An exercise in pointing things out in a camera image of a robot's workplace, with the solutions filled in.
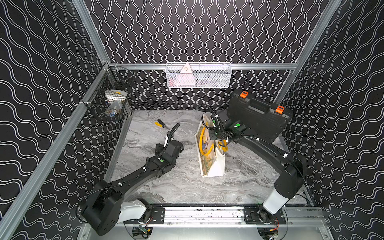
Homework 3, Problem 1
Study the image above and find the white pouch with yellow handles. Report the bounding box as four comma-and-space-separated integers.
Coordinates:
195, 122, 228, 178

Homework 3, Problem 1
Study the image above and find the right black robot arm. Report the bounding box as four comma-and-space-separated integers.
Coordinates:
197, 104, 307, 215

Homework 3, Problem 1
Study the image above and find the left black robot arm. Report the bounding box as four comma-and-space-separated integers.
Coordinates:
79, 123, 184, 236

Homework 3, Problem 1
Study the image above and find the yellow black screwdriver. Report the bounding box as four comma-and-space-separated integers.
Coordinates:
155, 119, 169, 129

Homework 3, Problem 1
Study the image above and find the black tool case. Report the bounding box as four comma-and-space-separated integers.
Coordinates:
226, 89, 293, 143

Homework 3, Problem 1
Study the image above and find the pink triangle card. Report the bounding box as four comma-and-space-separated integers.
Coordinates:
174, 63, 196, 88

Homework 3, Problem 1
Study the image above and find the white wire wall basket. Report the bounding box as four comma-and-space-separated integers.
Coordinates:
165, 63, 233, 89

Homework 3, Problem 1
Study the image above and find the silver mounting rail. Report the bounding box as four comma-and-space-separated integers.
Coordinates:
124, 205, 287, 227

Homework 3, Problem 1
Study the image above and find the black wire corner basket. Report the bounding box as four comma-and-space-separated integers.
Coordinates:
86, 66, 138, 122

